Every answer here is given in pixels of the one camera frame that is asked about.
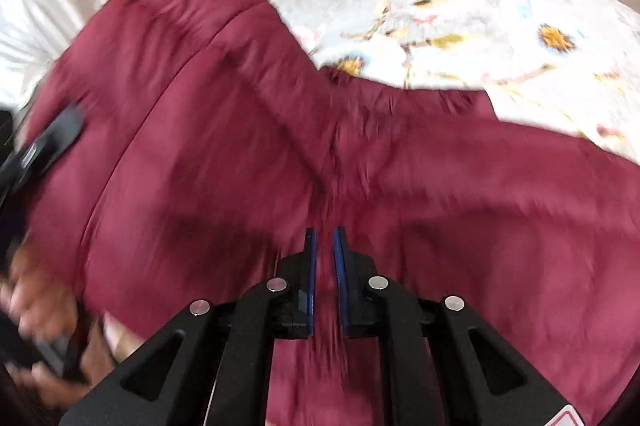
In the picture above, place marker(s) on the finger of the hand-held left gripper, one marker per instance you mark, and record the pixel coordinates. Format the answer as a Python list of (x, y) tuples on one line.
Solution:
[(50, 141)]

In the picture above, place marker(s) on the white floral fleece blanket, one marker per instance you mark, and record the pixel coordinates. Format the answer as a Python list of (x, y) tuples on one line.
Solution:
[(475, 36)]

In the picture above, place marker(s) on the maroon puffer jacket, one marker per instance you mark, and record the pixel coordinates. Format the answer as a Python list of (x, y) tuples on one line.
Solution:
[(200, 156)]

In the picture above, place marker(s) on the white satin curtain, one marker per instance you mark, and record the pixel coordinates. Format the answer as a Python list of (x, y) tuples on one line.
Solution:
[(50, 6)]

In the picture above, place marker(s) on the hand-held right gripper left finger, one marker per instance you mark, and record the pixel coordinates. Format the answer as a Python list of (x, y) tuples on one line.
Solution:
[(311, 281)]

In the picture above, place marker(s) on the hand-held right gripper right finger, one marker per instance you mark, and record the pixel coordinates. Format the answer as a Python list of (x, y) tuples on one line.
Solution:
[(341, 281)]

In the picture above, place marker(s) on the person's left hand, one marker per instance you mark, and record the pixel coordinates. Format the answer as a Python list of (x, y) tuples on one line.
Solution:
[(35, 296)]

